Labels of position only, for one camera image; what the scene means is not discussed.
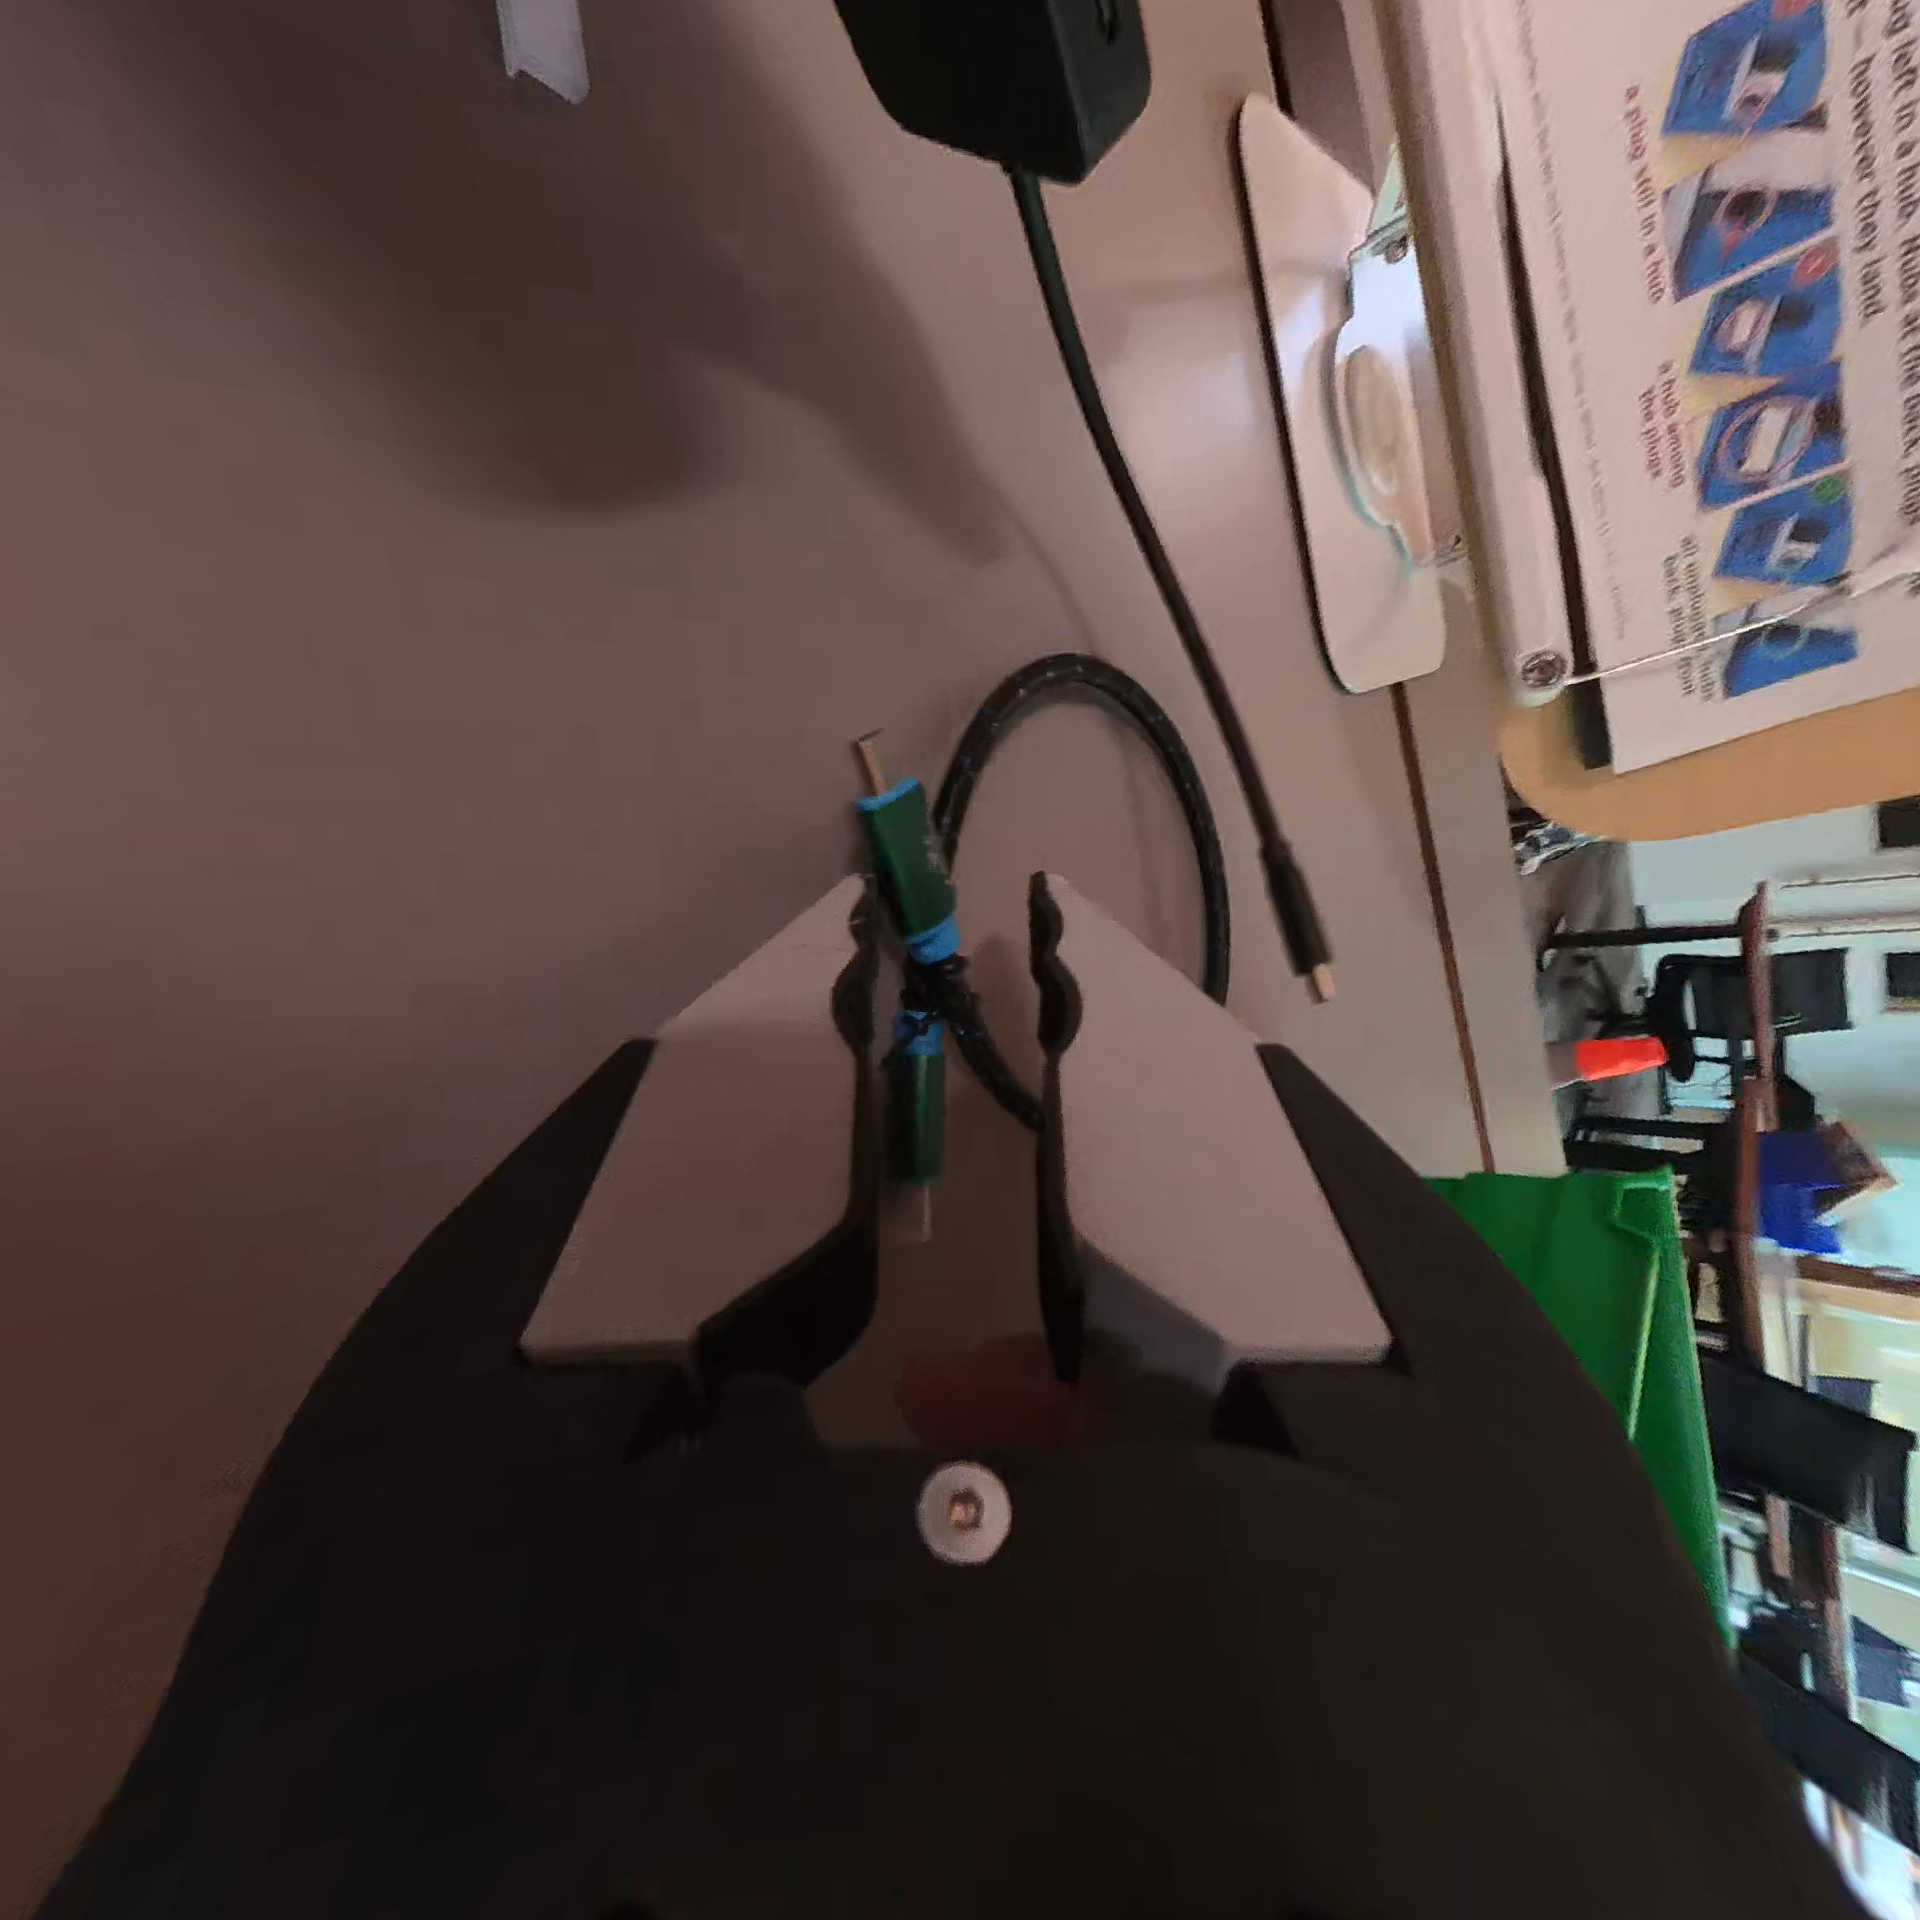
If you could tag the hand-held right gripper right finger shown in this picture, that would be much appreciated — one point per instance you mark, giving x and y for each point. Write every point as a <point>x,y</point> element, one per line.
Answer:
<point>1201,1184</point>

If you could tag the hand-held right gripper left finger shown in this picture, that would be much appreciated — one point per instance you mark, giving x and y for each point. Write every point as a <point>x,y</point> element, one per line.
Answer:
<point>705,1184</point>

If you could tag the black usb hub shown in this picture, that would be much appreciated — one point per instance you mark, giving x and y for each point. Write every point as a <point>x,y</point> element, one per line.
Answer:
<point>990,76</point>

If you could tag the white plug cap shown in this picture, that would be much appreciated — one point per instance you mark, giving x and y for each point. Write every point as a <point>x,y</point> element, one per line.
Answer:
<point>541,53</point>

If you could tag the green plastic bin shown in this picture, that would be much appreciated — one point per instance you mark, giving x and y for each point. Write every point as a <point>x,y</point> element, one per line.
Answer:
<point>1590,1318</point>

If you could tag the orange cone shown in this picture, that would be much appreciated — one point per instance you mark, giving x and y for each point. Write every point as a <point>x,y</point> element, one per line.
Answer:
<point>1621,1059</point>

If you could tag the black office chair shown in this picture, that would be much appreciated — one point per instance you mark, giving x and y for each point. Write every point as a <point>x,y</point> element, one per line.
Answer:
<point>1725,989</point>

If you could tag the small blue bin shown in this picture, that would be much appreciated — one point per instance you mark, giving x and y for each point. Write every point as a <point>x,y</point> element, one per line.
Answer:
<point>1800,1194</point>

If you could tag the white tablet stand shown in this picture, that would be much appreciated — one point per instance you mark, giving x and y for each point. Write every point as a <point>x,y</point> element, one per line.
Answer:
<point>1319,420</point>

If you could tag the printed instruction sheet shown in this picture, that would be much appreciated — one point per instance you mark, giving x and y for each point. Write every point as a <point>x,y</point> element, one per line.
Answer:
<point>1725,376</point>

